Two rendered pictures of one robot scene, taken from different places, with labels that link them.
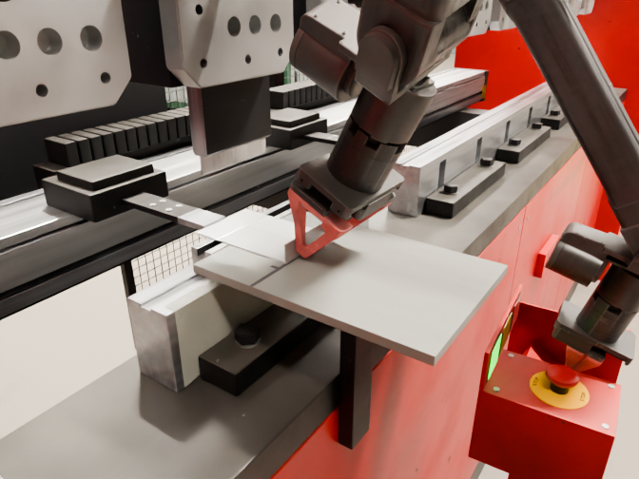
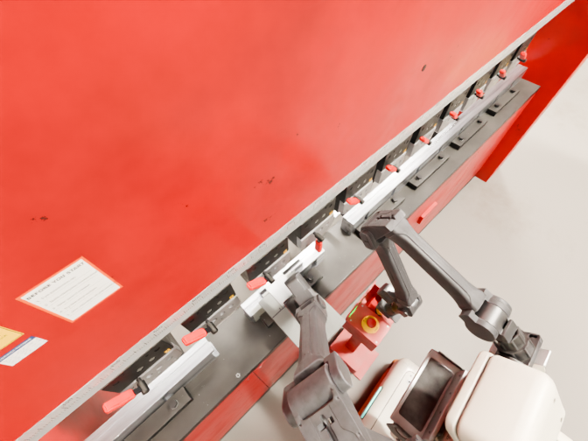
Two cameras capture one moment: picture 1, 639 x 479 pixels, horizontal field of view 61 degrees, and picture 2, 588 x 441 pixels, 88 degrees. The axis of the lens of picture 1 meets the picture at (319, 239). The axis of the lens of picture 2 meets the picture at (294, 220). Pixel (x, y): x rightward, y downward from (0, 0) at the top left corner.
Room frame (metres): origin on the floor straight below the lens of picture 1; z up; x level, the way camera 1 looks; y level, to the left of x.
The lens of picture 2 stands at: (0.17, -0.09, 2.08)
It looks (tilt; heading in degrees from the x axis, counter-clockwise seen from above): 57 degrees down; 13
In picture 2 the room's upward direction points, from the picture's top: 2 degrees counter-clockwise
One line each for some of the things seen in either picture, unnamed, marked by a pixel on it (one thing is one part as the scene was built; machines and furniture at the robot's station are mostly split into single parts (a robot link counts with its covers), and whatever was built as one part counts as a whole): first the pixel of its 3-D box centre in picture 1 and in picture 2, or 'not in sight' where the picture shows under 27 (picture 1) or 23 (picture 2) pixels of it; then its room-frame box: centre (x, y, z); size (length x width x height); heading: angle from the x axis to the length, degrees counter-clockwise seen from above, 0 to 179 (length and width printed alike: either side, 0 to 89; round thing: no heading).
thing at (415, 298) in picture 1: (350, 269); (301, 311); (0.48, -0.03, 1.00); 0.26 x 0.18 x 0.01; 55
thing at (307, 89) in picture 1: (326, 86); not in sight; (1.42, -0.02, 1.02); 0.44 x 0.06 x 0.04; 145
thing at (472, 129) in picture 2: (561, 114); (469, 132); (1.69, -0.76, 0.89); 0.30 x 0.05 x 0.03; 145
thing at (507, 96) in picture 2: not in sight; (502, 101); (2.01, -0.99, 0.89); 0.30 x 0.05 x 0.03; 145
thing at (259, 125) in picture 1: (232, 119); not in sight; (0.56, 0.09, 1.13); 0.10 x 0.02 x 0.10; 145
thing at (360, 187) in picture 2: not in sight; (349, 184); (0.87, -0.12, 1.26); 0.15 x 0.09 x 0.17; 145
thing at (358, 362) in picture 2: not in sight; (354, 350); (0.58, -0.35, 0.06); 0.25 x 0.20 x 0.12; 59
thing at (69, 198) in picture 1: (142, 194); not in sight; (0.65, 0.23, 1.01); 0.26 x 0.12 x 0.05; 55
